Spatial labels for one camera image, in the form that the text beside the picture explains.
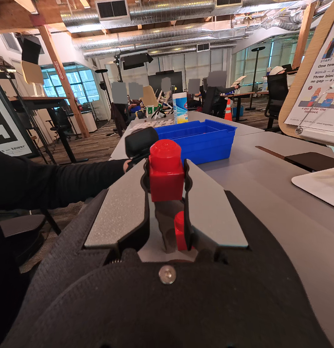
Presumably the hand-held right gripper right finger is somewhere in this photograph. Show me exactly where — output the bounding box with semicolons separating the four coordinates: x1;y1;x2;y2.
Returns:
184;159;249;250

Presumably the orange traffic cone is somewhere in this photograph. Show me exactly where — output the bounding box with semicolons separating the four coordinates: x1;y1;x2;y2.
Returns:
224;98;234;122

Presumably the framed marker sign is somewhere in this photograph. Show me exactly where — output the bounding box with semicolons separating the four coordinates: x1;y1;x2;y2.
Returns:
0;84;41;159

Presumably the blue white wipes canister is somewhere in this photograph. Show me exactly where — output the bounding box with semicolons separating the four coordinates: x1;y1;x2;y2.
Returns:
172;92;189;125

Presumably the red mega block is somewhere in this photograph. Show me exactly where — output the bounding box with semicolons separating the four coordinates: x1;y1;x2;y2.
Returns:
149;139;185;203
174;211;188;252

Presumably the person's left forearm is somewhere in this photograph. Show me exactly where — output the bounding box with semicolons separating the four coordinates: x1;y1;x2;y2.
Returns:
0;149;129;214

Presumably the large black display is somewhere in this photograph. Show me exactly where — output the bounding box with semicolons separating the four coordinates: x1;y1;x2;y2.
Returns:
148;71;184;94

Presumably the blue plastic bin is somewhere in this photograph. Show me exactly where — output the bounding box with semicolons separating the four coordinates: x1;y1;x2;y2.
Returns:
154;119;238;166

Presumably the laminated instruction sheet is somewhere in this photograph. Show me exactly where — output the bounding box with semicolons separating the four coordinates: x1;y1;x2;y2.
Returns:
285;25;334;136

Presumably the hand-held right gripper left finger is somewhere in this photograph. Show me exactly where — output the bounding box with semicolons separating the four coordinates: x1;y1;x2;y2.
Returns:
84;159;152;252

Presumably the black standing desk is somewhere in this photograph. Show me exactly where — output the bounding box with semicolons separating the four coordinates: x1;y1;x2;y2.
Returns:
9;95;90;163

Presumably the wooden document stand white base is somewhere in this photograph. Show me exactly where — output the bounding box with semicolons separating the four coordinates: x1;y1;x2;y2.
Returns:
279;0;334;211

